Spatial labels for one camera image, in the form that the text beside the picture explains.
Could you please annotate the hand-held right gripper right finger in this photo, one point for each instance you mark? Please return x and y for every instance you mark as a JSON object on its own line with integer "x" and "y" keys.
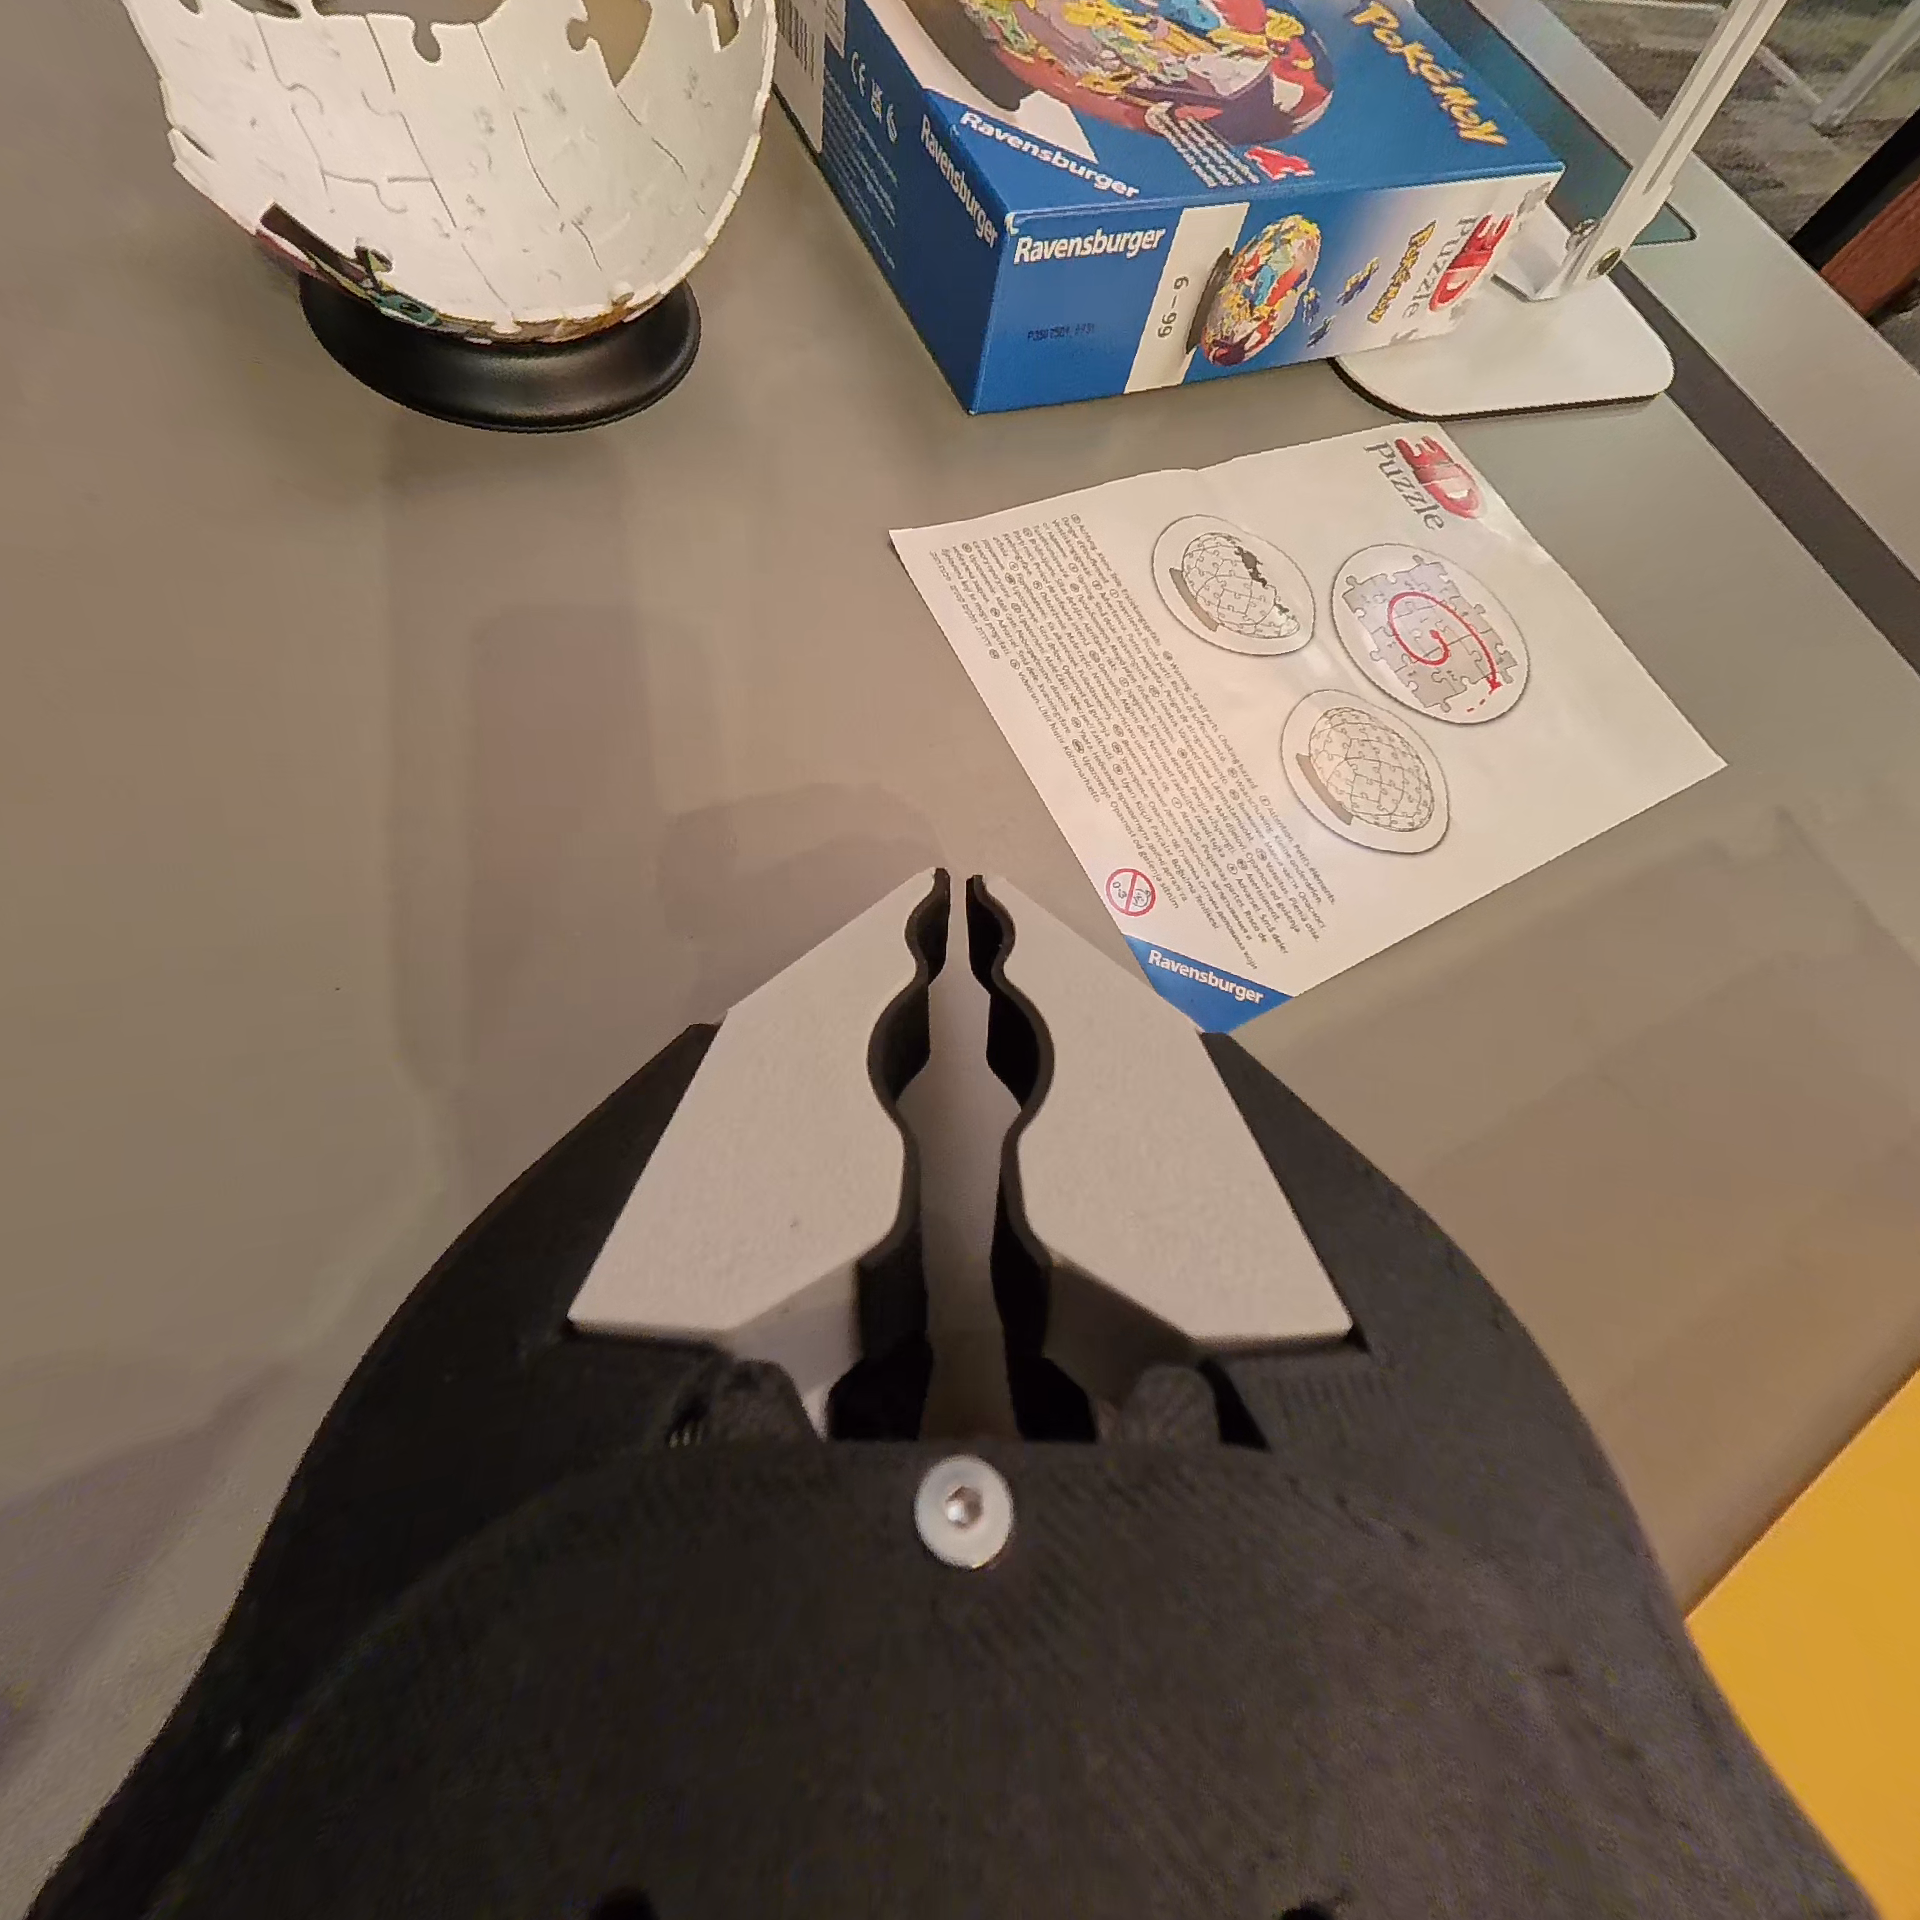
{"x": 1178, "y": 1200}

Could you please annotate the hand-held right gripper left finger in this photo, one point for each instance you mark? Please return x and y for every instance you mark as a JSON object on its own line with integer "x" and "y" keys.
{"x": 744, "y": 1200}

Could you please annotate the yellow plastic bin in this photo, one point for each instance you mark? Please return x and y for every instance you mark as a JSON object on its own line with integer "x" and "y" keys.
{"x": 1830, "y": 1681}

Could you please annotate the white half-built puzzle ball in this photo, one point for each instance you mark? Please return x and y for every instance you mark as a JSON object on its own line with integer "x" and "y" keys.
{"x": 450, "y": 194}

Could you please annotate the black round ball stand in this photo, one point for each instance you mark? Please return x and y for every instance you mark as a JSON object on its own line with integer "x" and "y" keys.
{"x": 494, "y": 393}

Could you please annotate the blue puzzle box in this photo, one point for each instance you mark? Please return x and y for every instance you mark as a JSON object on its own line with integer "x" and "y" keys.
{"x": 1080, "y": 316}

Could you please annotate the printed instruction sheet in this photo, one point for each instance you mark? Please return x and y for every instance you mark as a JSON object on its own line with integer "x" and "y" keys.
{"x": 1050, "y": 628}

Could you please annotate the white desk stand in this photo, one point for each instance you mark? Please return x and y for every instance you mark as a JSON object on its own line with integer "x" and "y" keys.
{"x": 1516, "y": 376}

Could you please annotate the long black tape strip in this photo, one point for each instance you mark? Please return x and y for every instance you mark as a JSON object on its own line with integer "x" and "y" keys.
{"x": 1786, "y": 450}

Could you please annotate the reddish wooden panel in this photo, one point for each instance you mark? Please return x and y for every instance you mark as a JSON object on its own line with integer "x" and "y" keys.
{"x": 1874, "y": 224}

